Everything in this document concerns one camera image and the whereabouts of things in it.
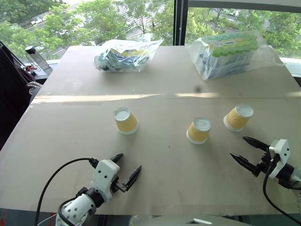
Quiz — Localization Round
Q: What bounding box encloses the yellow paper cup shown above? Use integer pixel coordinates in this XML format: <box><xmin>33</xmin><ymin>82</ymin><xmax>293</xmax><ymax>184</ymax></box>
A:
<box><xmin>113</xmin><ymin>106</ymin><xmax>139</xmax><ymax>135</ymax></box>
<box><xmin>186</xmin><ymin>116</ymin><xmax>212</xmax><ymax>145</ymax></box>
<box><xmin>223</xmin><ymin>104</ymin><xmax>254</xmax><ymax>132</ymax></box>

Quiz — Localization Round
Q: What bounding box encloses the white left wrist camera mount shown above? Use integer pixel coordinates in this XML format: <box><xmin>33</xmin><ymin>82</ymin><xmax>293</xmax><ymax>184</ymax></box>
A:
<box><xmin>90</xmin><ymin>159</ymin><xmax>120</xmax><ymax>203</ymax></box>

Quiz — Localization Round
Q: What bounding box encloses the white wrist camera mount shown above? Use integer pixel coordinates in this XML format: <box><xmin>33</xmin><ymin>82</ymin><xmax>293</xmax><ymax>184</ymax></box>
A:
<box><xmin>90</xmin><ymin>159</ymin><xmax>120</xmax><ymax>203</ymax></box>
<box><xmin>268</xmin><ymin>138</ymin><xmax>290</xmax><ymax>179</ymax></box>

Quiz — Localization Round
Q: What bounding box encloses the red wires bundle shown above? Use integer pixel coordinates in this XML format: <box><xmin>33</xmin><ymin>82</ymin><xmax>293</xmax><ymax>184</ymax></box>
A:
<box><xmin>22</xmin><ymin>65</ymin><xmax>39</xmax><ymax>77</ymax></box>

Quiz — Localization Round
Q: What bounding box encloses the clear bag of green-capped bottles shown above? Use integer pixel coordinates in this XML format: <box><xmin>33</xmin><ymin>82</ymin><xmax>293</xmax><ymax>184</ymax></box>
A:
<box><xmin>185</xmin><ymin>30</ymin><xmax>284</xmax><ymax>81</ymax></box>

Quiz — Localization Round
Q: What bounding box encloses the clear bag of blue packets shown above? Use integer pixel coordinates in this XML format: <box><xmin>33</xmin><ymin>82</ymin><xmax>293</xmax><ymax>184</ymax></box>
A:
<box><xmin>94</xmin><ymin>39</ymin><xmax>164</xmax><ymax>73</ymax></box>

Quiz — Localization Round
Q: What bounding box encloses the black window frame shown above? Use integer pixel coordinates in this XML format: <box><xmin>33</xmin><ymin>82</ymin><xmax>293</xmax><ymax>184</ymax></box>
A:
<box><xmin>173</xmin><ymin>0</ymin><xmax>301</xmax><ymax>46</ymax></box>

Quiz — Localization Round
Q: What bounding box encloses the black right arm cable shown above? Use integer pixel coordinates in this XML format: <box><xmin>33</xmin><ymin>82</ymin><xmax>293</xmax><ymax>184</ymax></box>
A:
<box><xmin>262</xmin><ymin>162</ymin><xmax>301</xmax><ymax>226</ymax></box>

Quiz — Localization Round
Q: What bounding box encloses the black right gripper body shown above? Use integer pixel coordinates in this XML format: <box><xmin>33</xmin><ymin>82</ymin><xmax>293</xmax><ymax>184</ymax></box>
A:
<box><xmin>255</xmin><ymin>147</ymin><xmax>281</xmax><ymax>175</ymax></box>

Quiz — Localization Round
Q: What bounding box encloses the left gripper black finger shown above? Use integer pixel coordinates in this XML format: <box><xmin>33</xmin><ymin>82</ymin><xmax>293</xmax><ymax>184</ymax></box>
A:
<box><xmin>124</xmin><ymin>165</ymin><xmax>143</xmax><ymax>191</ymax></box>
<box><xmin>110</xmin><ymin>153</ymin><xmax>124</xmax><ymax>163</ymax></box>

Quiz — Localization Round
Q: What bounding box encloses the red object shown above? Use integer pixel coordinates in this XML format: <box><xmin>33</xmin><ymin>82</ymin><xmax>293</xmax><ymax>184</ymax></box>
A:
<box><xmin>0</xmin><ymin>209</ymin><xmax>10</xmax><ymax>226</ymax></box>

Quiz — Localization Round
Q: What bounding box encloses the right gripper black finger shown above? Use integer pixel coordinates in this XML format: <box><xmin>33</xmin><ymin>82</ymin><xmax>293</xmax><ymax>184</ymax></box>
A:
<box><xmin>230</xmin><ymin>152</ymin><xmax>260</xmax><ymax>178</ymax></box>
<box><xmin>242</xmin><ymin>136</ymin><xmax>270</xmax><ymax>152</ymax></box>

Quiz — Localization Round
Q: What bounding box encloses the clear bottle with black lid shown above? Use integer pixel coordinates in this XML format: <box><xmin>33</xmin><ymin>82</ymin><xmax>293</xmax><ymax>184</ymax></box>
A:
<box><xmin>24</xmin><ymin>45</ymin><xmax>51</xmax><ymax>72</ymax></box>

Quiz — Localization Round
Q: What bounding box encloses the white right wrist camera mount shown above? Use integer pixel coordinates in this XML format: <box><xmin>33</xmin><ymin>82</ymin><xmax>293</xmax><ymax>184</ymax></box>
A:
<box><xmin>268</xmin><ymin>138</ymin><xmax>290</xmax><ymax>179</ymax></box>

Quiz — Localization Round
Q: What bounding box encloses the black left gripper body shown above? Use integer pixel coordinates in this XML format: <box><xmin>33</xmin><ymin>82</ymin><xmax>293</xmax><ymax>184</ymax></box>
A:
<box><xmin>109</xmin><ymin>176</ymin><xmax>127</xmax><ymax>194</ymax></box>

